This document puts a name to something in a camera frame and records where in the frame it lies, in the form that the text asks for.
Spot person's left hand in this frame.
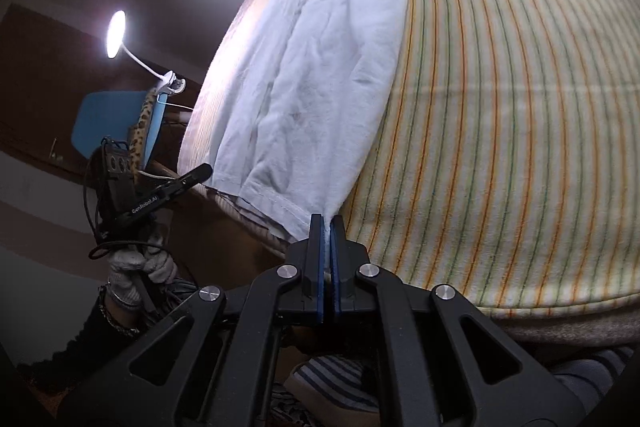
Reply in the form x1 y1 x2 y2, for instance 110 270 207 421
107 221 179 309

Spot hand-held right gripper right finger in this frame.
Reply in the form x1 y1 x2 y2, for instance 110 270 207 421
329 215 587 427

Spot leopard print cloth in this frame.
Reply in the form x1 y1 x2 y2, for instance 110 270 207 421
127 89 159 175

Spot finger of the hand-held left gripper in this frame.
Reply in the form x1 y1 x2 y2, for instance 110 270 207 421
172 163 214 198

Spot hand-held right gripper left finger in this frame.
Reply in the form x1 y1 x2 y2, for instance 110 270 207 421
59 213 326 427

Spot white clip lamp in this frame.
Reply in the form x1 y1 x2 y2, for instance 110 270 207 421
104 9 189 98

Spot white shirt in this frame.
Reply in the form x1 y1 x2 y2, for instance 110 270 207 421
206 0 415 244

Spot person's left forearm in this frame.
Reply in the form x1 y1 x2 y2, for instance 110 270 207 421
17 293 146 385

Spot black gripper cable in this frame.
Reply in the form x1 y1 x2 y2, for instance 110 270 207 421
81 154 173 260

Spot striped pants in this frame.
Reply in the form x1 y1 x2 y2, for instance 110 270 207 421
280 346 637 418

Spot striped cream blanket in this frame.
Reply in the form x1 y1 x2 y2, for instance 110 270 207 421
177 0 640 320

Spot beaded bracelet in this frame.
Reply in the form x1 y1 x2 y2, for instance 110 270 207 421
98 284 141 339

